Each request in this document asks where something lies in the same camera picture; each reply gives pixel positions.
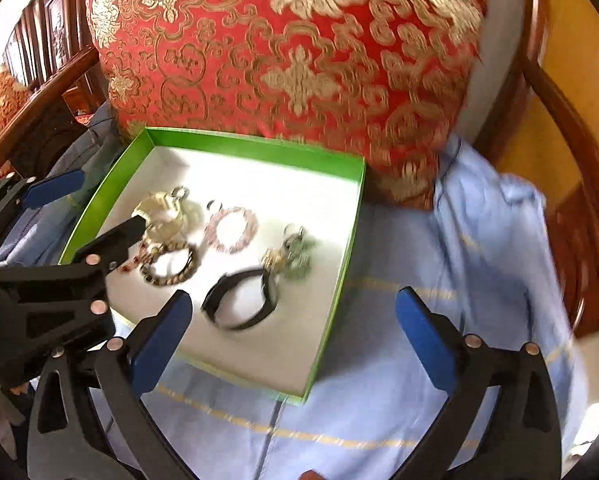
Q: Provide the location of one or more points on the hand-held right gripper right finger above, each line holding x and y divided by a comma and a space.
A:
424, 342

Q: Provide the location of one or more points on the red gold embroidered cushion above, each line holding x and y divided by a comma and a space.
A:
279, 85

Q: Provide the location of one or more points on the black wristband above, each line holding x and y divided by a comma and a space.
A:
214, 317

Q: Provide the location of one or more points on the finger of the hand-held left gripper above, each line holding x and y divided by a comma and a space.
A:
124, 235
59, 182

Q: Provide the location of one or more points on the wooden round-back chair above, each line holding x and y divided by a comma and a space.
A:
569, 125

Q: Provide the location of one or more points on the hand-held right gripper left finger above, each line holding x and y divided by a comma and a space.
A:
154, 347

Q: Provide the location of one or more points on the green cardboard box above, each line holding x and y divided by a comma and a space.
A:
329, 310

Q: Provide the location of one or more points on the light blue striped cloth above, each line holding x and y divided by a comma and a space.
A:
404, 240

